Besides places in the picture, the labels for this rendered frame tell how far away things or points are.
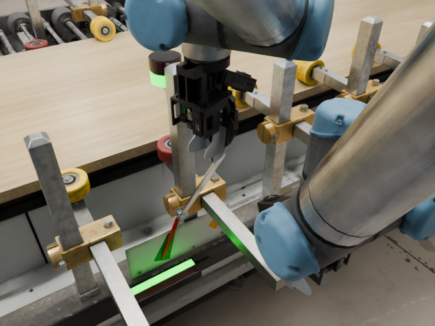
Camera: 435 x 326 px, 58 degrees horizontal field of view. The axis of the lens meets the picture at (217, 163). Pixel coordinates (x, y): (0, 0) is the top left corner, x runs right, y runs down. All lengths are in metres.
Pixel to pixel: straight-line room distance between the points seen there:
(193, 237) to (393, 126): 0.73
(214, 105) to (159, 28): 0.20
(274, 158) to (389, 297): 1.07
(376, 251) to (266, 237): 1.64
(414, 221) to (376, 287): 1.44
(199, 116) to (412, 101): 0.41
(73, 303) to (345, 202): 0.72
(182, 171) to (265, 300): 1.03
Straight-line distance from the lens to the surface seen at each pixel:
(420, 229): 0.46
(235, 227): 0.80
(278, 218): 0.37
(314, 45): 0.42
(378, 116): 0.26
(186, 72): 0.59
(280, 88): 0.86
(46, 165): 0.68
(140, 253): 0.89
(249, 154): 1.23
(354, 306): 1.79
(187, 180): 0.82
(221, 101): 0.62
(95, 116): 1.10
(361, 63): 1.03
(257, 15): 0.31
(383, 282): 1.91
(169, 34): 0.45
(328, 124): 0.50
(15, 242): 1.06
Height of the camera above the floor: 1.45
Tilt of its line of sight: 38 degrees down
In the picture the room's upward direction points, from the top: straight up
